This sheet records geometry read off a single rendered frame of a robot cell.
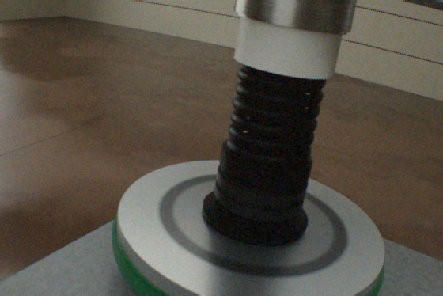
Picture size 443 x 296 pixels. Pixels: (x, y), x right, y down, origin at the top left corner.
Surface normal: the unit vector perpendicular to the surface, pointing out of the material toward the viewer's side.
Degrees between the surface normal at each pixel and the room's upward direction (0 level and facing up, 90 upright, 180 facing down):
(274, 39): 90
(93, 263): 0
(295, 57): 90
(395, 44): 90
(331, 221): 0
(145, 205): 0
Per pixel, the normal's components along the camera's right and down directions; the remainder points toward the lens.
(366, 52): -0.44, 0.29
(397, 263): 0.14, -0.91
